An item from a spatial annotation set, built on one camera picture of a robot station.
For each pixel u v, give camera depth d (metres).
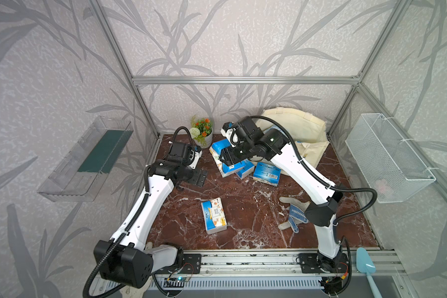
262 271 0.73
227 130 0.64
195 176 0.69
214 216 0.80
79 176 0.64
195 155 0.64
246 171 0.96
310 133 0.95
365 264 0.72
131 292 0.67
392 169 0.63
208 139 1.06
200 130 1.04
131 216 0.42
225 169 0.67
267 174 0.93
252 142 0.53
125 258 0.37
